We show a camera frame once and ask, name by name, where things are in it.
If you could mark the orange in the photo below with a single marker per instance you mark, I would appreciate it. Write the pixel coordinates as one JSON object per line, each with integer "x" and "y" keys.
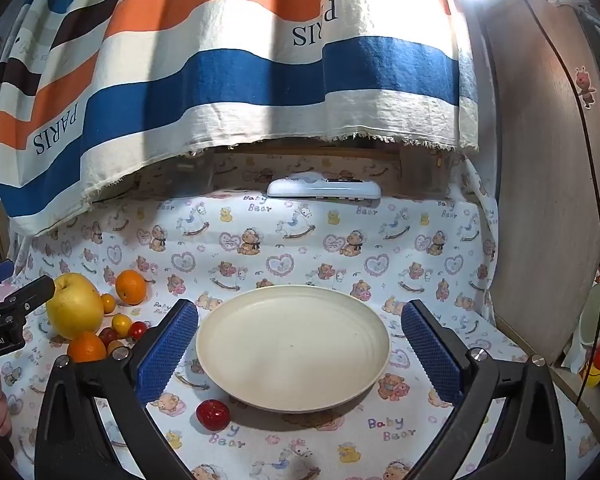
{"x": 86, "y": 349}
{"x": 130, "y": 287}

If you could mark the cream plate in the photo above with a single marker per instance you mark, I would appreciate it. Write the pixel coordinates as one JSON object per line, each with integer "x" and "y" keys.
{"x": 290, "y": 350}

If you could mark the large yellow pear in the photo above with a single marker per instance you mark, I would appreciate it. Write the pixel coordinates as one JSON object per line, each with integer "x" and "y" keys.
{"x": 75, "y": 310}

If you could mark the small orange kumquat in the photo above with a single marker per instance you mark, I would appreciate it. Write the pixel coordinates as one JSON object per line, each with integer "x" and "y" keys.
{"x": 108, "y": 302}

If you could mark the striped blanket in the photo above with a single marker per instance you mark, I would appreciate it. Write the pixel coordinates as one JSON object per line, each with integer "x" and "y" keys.
{"x": 230, "y": 85}

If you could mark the dark red cherry tomato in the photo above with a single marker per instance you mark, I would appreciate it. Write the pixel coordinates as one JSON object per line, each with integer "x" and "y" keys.
{"x": 108, "y": 335}

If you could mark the wooden board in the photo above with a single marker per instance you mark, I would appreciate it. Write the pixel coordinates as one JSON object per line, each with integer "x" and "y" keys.
{"x": 535, "y": 210}

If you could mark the white remote control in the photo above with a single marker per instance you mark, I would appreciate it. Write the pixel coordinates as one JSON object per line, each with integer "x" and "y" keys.
{"x": 320, "y": 187}

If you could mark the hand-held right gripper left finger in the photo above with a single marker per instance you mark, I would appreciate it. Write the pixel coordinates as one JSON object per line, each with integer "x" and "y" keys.
{"x": 167, "y": 350}

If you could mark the translucent grey container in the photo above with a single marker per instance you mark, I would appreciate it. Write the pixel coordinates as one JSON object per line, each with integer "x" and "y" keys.
{"x": 192, "y": 175}
{"x": 427, "y": 172}

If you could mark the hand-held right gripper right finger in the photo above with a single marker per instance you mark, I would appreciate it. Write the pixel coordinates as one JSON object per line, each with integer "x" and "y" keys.
{"x": 432, "y": 355}

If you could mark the red tomato with stem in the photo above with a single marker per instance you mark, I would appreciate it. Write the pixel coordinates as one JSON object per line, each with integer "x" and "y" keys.
{"x": 213, "y": 415}

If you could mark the bear sticker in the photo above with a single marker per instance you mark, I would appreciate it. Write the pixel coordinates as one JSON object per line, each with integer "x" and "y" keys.
{"x": 585, "y": 85}

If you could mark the bear print tablecloth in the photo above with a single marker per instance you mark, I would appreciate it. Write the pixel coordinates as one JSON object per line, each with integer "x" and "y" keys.
{"x": 290, "y": 260}

